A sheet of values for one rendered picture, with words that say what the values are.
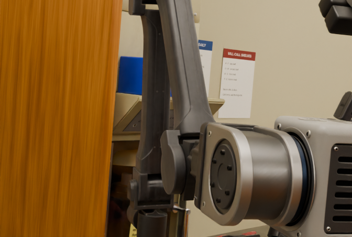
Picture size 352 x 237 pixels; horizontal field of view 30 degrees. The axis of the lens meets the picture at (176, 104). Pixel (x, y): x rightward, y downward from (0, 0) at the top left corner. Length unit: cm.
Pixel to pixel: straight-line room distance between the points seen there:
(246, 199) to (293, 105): 227
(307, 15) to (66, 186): 177
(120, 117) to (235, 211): 83
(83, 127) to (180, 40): 53
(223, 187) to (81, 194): 78
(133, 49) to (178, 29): 58
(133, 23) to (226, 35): 99
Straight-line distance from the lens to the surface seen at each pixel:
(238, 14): 266
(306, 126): 82
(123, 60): 161
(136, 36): 167
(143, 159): 125
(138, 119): 160
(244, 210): 78
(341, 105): 156
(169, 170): 100
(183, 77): 105
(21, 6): 178
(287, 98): 298
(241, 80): 270
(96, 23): 153
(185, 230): 180
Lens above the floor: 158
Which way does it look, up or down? 3 degrees down
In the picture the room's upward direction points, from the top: 5 degrees clockwise
